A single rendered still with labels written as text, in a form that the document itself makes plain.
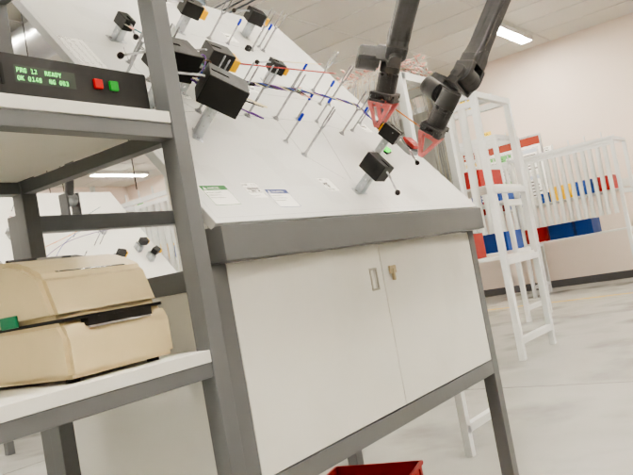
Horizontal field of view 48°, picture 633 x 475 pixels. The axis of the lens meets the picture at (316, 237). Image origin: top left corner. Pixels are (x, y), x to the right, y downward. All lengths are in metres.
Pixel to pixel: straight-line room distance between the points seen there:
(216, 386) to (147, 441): 0.33
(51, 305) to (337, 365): 0.69
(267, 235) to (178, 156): 0.25
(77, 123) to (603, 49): 9.49
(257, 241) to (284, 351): 0.23
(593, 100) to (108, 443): 9.20
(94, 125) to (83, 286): 0.24
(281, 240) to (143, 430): 0.46
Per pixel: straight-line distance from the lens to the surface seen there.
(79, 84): 1.16
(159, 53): 1.27
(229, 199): 1.37
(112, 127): 1.15
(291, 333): 1.44
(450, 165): 2.99
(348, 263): 1.65
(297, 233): 1.43
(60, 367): 1.08
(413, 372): 1.84
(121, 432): 1.55
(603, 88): 10.25
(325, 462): 1.51
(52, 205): 5.30
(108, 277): 1.17
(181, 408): 1.41
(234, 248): 1.28
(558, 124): 10.37
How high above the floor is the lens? 0.75
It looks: 3 degrees up
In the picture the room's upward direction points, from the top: 10 degrees counter-clockwise
